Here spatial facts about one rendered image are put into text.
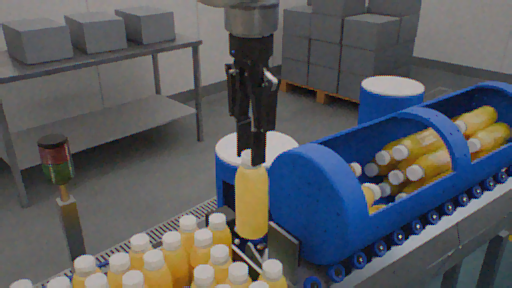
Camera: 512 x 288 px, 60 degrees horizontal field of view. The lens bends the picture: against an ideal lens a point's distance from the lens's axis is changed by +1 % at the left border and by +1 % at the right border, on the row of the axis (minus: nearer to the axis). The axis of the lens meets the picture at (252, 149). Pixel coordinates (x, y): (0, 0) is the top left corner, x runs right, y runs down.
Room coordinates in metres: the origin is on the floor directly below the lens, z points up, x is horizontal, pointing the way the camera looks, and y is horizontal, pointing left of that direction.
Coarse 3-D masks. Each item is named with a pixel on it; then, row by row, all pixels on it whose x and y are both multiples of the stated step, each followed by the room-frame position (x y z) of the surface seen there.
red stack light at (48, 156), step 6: (66, 144) 0.89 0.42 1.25; (42, 150) 0.86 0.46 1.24; (48, 150) 0.86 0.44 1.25; (54, 150) 0.87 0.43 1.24; (60, 150) 0.87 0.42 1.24; (66, 150) 0.89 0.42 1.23; (42, 156) 0.87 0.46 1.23; (48, 156) 0.86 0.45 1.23; (54, 156) 0.87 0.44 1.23; (60, 156) 0.87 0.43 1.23; (66, 156) 0.88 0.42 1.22; (42, 162) 0.87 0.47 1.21; (48, 162) 0.86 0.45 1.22; (54, 162) 0.86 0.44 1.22; (60, 162) 0.87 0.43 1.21
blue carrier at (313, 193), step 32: (448, 96) 1.31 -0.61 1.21; (480, 96) 1.43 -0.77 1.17; (352, 128) 1.05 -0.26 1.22; (384, 128) 1.23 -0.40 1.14; (416, 128) 1.35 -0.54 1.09; (448, 128) 1.06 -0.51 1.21; (288, 160) 0.91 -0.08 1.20; (320, 160) 0.85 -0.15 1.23; (352, 160) 1.16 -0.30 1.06; (480, 160) 1.06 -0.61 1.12; (288, 192) 0.90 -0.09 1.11; (320, 192) 0.82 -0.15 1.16; (352, 192) 0.80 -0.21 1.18; (416, 192) 0.89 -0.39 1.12; (448, 192) 0.98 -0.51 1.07; (288, 224) 0.90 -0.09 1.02; (320, 224) 0.82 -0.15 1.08; (352, 224) 0.76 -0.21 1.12; (384, 224) 0.82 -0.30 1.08; (320, 256) 0.81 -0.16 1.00
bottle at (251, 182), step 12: (240, 168) 0.73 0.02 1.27; (252, 168) 0.72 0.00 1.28; (264, 168) 0.74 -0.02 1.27; (240, 180) 0.72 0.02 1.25; (252, 180) 0.71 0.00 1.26; (264, 180) 0.72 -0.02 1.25; (240, 192) 0.71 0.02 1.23; (252, 192) 0.71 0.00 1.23; (264, 192) 0.72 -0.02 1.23; (240, 204) 0.71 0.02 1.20; (252, 204) 0.71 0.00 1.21; (264, 204) 0.72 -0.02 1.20; (240, 216) 0.72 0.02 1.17; (252, 216) 0.71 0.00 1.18; (264, 216) 0.72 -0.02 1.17; (240, 228) 0.72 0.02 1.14; (252, 228) 0.71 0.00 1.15; (264, 228) 0.72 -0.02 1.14
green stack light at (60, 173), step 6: (66, 162) 0.88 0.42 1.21; (72, 162) 0.90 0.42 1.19; (42, 168) 0.88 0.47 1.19; (48, 168) 0.86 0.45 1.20; (54, 168) 0.86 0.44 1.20; (60, 168) 0.87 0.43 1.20; (66, 168) 0.88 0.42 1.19; (72, 168) 0.89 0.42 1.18; (48, 174) 0.86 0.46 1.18; (54, 174) 0.86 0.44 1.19; (60, 174) 0.87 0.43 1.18; (66, 174) 0.87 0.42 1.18; (72, 174) 0.89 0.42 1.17; (48, 180) 0.87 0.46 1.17; (54, 180) 0.86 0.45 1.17; (60, 180) 0.87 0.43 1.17; (66, 180) 0.87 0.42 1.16
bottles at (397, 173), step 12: (444, 144) 1.32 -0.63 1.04; (504, 144) 1.26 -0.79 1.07; (480, 156) 1.20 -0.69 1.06; (372, 168) 1.13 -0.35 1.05; (384, 168) 1.14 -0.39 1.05; (396, 168) 1.10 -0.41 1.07; (384, 180) 1.13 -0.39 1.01; (396, 180) 1.07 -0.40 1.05; (408, 180) 1.07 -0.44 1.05; (420, 180) 1.11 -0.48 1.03; (432, 180) 1.04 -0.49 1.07; (384, 192) 1.09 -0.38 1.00; (396, 192) 1.10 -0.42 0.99; (408, 192) 1.06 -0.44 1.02; (384, 204) 0.92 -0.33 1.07
